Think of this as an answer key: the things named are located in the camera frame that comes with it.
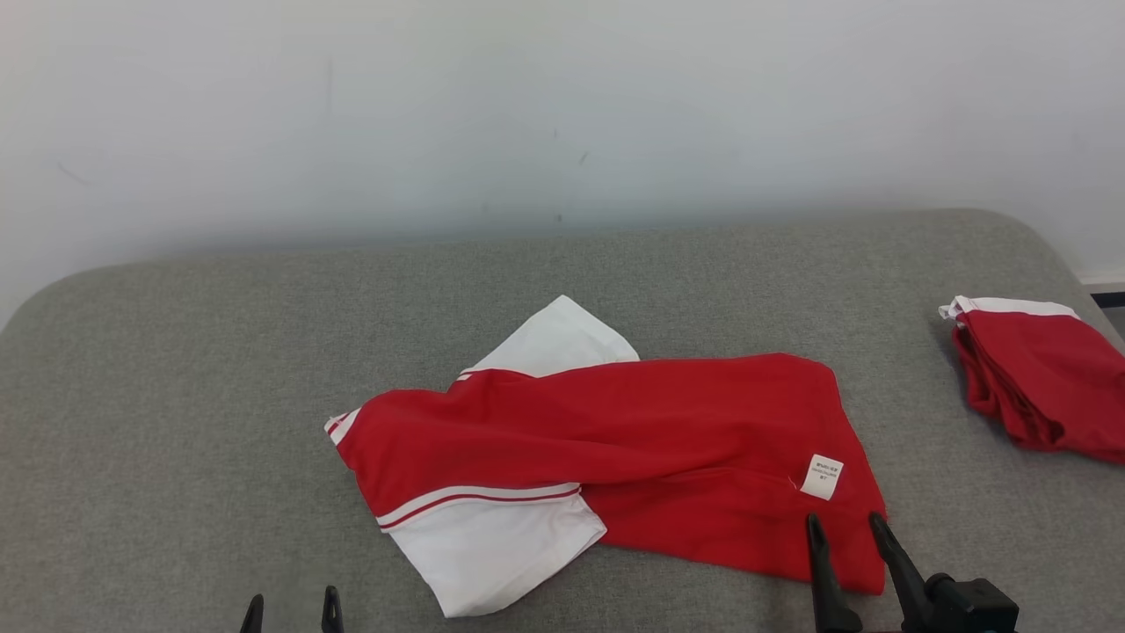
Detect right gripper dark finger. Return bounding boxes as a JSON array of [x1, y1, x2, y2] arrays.
[[805, 513, 865, 633], [867, 512, 934, 633]]

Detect red shorts with white trim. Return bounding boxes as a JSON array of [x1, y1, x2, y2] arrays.
[[938, 295, 1125, 465]]

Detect red and white striped shirt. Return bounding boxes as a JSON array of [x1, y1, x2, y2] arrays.
[[323, 295, 889, 619]]

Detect grey fabric sofa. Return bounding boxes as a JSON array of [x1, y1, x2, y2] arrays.
[[0, 208, 1125, 633]]

